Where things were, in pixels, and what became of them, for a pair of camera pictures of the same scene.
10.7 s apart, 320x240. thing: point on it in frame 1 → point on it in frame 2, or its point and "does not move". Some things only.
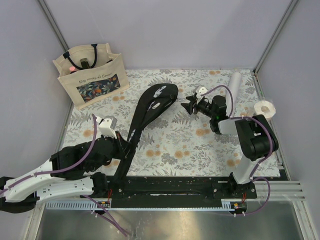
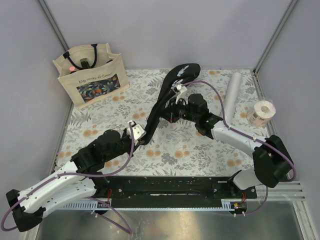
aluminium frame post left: (64, 45) does not move
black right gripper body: (204, 107) → (178, 111)
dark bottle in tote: (84, 63) does not move
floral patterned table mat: (178, 143) does not move
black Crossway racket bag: (152, 99) → (184, 73)
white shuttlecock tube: (234, 84) does not move
